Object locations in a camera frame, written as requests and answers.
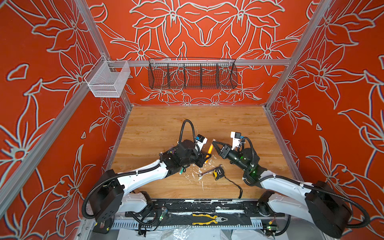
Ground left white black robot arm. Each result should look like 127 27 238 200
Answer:
81 131 212 223

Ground yellow black tape measure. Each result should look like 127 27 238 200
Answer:
213 167 225 181

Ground black wire basket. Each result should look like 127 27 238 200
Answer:
148 58 238 90

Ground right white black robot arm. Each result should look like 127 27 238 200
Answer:
212 137 371 239

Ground silver wrench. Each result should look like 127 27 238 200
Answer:
198 164 224 177

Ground yellow handled pliers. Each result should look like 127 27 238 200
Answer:
192 214 229 226

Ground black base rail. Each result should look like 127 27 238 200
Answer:
124 198 286 218

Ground white wire basket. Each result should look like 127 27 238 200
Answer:
84 56 131 98

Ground black tape measure on ledge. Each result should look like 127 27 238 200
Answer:
92 219 113 234

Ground orange marker pen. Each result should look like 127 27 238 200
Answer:
205 144 214 163

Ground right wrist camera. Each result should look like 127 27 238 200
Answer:
231 132 242 150

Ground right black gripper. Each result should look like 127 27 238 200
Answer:
212 141 251 174

